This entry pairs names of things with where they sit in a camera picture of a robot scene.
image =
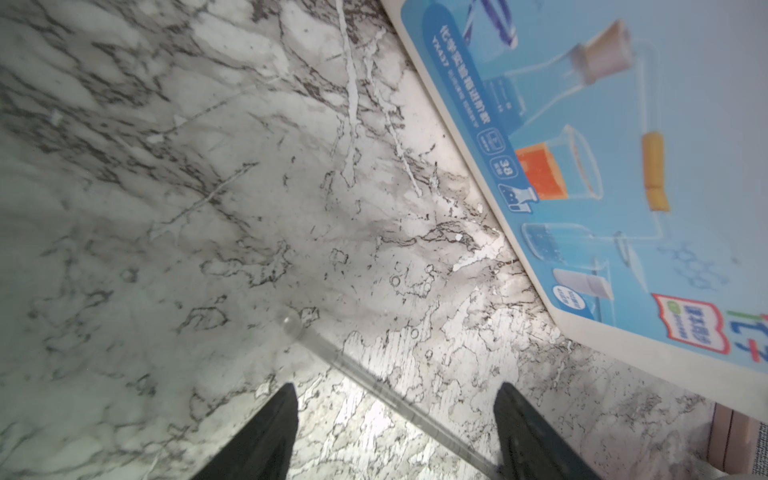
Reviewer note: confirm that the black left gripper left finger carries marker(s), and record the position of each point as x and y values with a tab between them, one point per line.
262	449

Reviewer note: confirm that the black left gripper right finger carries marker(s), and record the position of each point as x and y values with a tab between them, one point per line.
530	447

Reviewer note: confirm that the white glass stirring rod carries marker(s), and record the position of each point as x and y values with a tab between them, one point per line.
299	332

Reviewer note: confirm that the white plastic storage bin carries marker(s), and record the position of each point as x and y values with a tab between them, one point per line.
622	146

